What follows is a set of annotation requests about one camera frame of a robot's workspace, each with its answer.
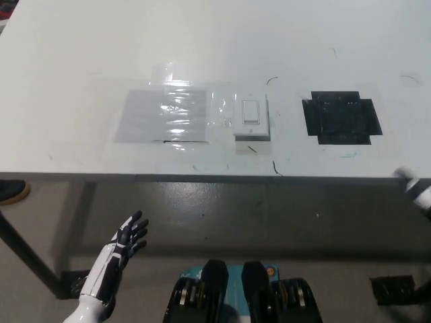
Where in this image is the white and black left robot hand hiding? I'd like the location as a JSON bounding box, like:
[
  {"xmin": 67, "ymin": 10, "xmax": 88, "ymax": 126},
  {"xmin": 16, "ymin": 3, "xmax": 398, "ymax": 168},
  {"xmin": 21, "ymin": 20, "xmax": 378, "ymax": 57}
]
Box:
[{"xmin": 79, "ymin": 211, "xmax": 150, "ymax": 303}]

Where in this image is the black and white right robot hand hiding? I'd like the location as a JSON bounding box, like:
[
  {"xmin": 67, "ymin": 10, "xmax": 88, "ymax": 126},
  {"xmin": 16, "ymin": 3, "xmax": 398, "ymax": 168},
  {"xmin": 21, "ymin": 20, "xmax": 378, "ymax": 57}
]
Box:
[{"xmin": 393, "ymin": 167, "xmax": 431, "ymax": 216}]

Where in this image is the white wall light switch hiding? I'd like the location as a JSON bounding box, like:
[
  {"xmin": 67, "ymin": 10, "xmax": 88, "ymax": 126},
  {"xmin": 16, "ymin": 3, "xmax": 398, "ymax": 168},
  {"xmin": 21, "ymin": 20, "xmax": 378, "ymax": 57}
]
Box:
[{"xmin": 232, "ymin": 93, "xmax": 271, "ymax": 142}]

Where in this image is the black tape square patch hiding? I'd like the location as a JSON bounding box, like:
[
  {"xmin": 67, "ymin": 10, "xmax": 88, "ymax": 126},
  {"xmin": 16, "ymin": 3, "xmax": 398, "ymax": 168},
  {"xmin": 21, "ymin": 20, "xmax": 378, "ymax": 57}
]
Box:
[{"xmin": 301, "ymin": 90, "xmax": 383, "ymax": 146}]

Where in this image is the black shoe tan sole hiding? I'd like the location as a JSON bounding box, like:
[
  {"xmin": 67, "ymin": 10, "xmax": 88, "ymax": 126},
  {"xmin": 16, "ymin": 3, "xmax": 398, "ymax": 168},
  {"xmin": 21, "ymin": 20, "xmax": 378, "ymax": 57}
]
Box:
[{"xmin": 0, "ymin": 179, "xmax": 32, "ymax": 206}]

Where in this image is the clear plastic film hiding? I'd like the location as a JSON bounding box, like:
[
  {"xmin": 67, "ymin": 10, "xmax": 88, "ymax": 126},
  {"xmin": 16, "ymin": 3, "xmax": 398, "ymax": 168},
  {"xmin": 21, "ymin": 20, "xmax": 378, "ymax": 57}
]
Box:
[{"xmin": 147, "ymin": 62, "xmax": 237, "ymax": 153}]

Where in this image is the red background object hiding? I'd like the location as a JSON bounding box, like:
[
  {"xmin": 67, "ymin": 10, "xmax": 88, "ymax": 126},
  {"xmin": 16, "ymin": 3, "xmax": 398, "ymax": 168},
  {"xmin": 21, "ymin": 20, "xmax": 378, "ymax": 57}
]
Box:
[{"xmin": 0, "ymin": 0, "xmax": 18, "ymax": 23}]

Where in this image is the black metal table frame bar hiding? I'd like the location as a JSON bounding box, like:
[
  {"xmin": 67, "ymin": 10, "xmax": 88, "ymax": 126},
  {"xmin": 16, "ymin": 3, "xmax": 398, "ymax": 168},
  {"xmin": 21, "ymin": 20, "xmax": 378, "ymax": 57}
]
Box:
[{"xmin": 0, "ymin": 208, "xmax": 67, "ymax": 299}]

